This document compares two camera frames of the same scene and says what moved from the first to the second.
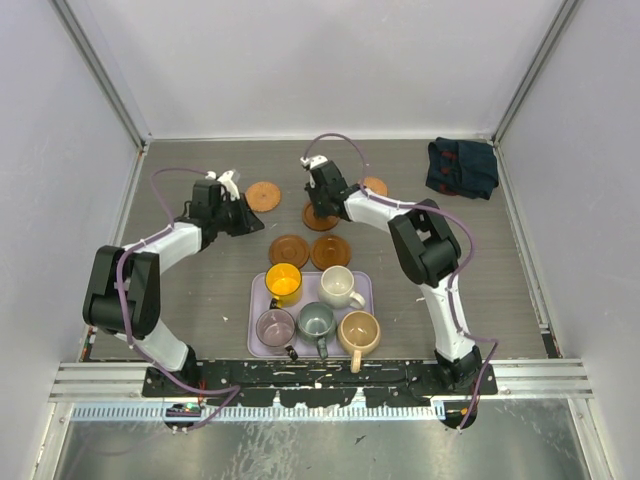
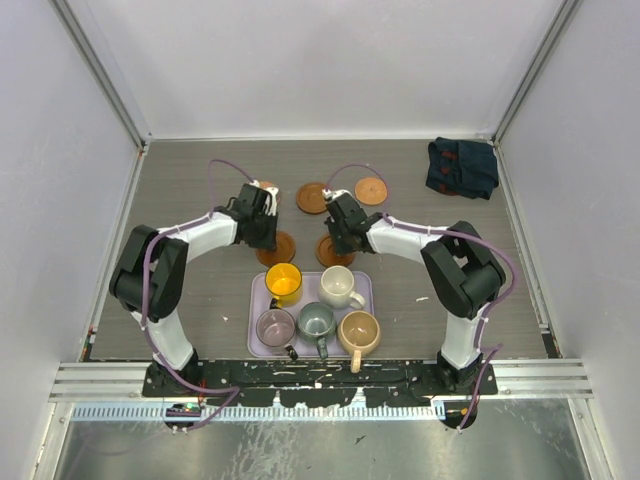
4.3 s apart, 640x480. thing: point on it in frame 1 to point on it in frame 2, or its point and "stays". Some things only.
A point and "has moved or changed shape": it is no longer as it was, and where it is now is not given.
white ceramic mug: x=336 y=289 stays
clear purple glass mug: x=276 y=328 stays
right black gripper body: x=319 y=198 to x=339 y=232
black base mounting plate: x=315 y=383 stays
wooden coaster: x=324 y=224 has moved or changed shape
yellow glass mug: x=284 y=281 stays
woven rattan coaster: x=376 y=185 stays
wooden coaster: x=290 y=249 has moved or changed shape
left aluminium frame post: x=98 y=53 stays
